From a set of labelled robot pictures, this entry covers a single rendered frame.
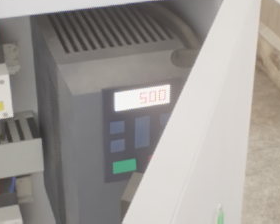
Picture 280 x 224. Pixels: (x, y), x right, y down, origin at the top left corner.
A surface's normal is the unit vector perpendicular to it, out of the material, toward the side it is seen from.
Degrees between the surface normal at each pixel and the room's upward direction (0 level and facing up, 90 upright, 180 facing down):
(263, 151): 0
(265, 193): 0
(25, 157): 90
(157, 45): 0
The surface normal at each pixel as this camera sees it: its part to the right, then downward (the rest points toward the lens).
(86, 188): 0.30, 0.48
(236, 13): 0.00, -0.86
